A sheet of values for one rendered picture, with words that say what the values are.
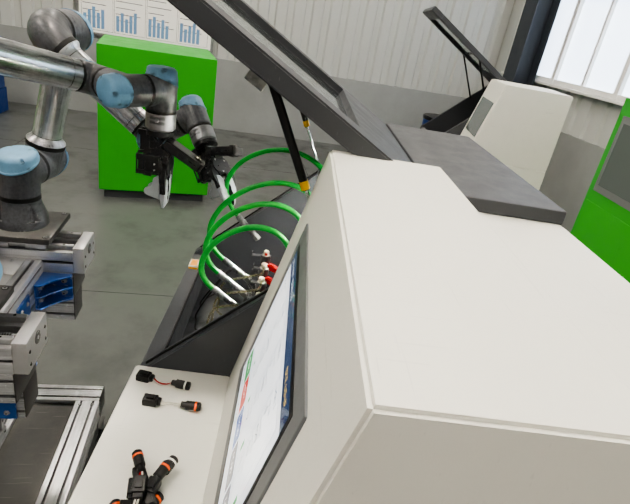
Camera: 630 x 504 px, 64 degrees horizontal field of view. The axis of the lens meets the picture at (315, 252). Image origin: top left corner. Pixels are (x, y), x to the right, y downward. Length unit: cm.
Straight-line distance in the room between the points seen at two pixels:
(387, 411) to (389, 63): 790
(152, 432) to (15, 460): 112
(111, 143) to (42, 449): 310
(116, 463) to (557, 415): 83
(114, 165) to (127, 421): 383
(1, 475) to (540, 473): 191
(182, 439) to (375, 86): 737
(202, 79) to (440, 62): 465
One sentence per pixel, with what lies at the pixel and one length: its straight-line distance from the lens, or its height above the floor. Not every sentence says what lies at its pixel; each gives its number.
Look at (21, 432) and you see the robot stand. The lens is 227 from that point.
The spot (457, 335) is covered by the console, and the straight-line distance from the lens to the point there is 45.
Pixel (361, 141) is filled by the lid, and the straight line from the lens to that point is 96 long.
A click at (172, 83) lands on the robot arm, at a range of 133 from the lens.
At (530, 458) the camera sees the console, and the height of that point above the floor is 152.
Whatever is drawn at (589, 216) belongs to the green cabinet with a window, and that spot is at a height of 79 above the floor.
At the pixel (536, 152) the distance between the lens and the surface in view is 425.
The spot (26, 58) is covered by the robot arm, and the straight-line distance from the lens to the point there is 129.
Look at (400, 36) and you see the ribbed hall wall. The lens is 816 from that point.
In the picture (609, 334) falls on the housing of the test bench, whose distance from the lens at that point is 75.
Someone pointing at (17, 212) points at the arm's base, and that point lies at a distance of 176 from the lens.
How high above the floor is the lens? 177
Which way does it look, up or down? 25 degrees down
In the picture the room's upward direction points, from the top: 10 degrees clockwise
